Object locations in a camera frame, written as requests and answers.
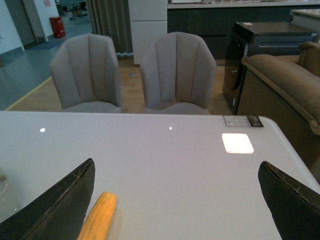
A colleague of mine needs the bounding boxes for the label sticker on table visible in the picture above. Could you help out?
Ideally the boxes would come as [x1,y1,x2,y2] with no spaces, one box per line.
[223,115,264,128]

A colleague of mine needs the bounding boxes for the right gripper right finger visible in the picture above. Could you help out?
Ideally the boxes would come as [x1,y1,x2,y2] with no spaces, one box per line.
[258,161,320,240]

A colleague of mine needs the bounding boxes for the right grey upholstered chair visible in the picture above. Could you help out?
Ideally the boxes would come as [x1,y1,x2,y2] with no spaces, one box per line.
[140,32,217,115]

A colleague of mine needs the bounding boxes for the steel pot with cream handles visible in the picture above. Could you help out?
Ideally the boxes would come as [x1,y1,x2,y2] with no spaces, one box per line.
[0,174,19,222]

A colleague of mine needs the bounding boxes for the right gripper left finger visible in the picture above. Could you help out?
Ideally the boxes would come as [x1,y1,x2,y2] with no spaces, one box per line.
[0,158,95,240]

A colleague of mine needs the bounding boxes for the dark kitchen counter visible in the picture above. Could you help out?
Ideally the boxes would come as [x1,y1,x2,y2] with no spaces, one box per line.
[167,0,320,61]

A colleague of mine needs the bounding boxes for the red bin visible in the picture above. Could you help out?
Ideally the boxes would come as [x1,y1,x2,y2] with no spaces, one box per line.
[49,16,66,38]

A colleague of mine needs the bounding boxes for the grey upholstered chair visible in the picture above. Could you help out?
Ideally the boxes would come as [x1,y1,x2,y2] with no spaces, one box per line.
[49,34,122,113]
[140,32,217,115]

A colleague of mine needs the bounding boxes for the black washing machine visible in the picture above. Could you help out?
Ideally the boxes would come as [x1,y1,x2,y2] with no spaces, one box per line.
[221,21,318,116]

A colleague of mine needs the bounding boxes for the yellow corn cob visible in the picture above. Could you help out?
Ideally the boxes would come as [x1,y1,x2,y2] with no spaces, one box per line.
[77,192,117,240]

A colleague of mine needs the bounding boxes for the grey curtain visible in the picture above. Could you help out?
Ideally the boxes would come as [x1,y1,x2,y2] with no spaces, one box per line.
[86,0,133,54]

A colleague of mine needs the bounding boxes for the brown sofa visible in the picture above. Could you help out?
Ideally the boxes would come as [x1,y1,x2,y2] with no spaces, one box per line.
[236,42,320,180]

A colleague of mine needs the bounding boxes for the left grey upholstered chair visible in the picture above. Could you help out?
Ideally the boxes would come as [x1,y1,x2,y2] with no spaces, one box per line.
[49,34,122,113]

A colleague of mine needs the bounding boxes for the white tall cabinet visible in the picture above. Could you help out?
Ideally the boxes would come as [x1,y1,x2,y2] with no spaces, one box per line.
[128,0,168,65]

